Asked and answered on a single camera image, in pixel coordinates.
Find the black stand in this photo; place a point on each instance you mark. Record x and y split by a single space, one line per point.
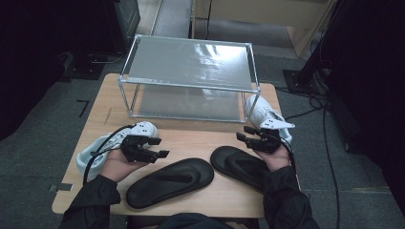
299 81

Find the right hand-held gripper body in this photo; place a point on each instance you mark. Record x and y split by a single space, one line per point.
266 143

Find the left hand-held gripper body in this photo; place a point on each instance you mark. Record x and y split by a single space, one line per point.
137 149

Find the metal frame grey shoe rack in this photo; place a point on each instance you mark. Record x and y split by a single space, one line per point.
191 60

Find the black flip-flop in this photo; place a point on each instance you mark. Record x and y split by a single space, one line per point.
229 159
159 191

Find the black floor plate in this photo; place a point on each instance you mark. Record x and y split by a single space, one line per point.
82 68

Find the person's left hand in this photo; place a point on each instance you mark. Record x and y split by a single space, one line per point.
117 167

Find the white sneaker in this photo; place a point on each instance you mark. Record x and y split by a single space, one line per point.
261 109
92 154

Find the dark cabinet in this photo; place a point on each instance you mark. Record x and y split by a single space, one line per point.
127 16

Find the person's right hand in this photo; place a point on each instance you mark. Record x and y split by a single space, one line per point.
277 159

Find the wooden cabinet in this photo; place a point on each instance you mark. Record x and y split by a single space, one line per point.
254 11

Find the person's lap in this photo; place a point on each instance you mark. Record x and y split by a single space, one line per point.
191 222

